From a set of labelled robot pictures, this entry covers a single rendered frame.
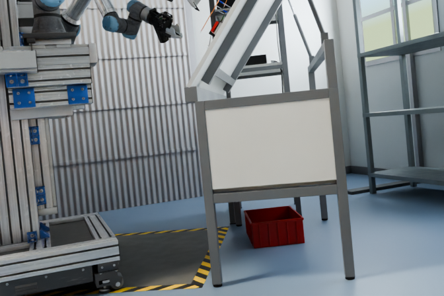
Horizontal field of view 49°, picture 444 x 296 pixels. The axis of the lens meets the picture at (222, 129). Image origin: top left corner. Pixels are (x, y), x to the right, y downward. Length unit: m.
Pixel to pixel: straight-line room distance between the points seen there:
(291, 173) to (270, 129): 0.20
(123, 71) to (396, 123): 2.57
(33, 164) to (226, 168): 0.98
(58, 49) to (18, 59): 0.21
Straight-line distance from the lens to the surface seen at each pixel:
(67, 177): 4.47
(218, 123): 2.07
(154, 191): 4.58
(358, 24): 4.14
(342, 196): 2.09
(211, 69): 2.22
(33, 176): 2.49
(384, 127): 4.99
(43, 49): 2.32
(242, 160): 2.07
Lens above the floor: 0.71
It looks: 1 degrees down
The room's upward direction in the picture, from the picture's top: 5 degrees counter-clockwise
